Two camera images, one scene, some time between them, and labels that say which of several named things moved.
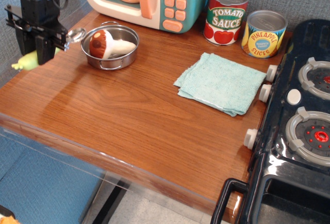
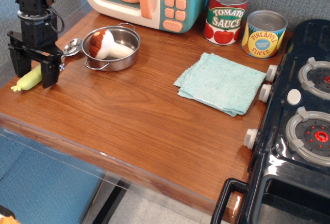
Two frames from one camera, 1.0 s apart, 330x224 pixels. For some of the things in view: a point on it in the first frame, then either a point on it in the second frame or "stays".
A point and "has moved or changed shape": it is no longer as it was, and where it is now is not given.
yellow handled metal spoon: x=29 y=60 to x=35 y=76
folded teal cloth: x=224 y=84 stays
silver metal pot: x=117 y=32 has moved or changed shape
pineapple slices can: x=264 y=33 stays
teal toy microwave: x=175 y=4 stays
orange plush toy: x=7 y=217 stays
